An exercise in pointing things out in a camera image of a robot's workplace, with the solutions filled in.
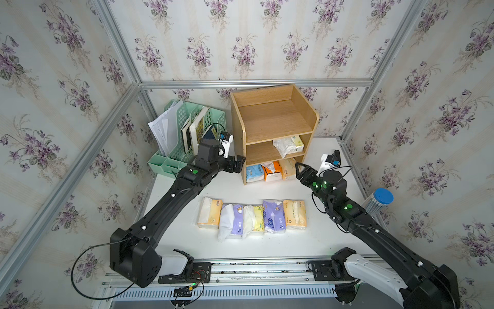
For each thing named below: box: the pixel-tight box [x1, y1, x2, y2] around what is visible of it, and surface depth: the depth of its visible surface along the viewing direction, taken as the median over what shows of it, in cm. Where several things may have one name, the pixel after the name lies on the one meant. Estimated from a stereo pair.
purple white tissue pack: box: [218, 204, 244, 242], surface depth 82 cm
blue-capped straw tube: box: [361, 187, 395, 217], surface depth 76 cm
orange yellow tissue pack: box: [197, 196, 224, 230], surface depth 85 cm
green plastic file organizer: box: [147, 101, 227, 178], surface depth 101 cm
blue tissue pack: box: [245, 164, 265, 183], surface depth 98 cm
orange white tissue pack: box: [260, 160, 282, 183], surface depth 97 cm
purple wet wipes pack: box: [262, 200, 286, 234], surface depth 85 cm
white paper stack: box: [147, 99, 184, 158], surface depth 95 cm
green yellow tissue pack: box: [241, 204, 265, 239], surface depth 83 cm
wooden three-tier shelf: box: [230, 83, 320, 187], surface depth 90 cm
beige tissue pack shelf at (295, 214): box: [283, 199, 307, 230], surface depth 86 cm
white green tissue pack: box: [272, 135, 305, 159], surface depth 91 cm
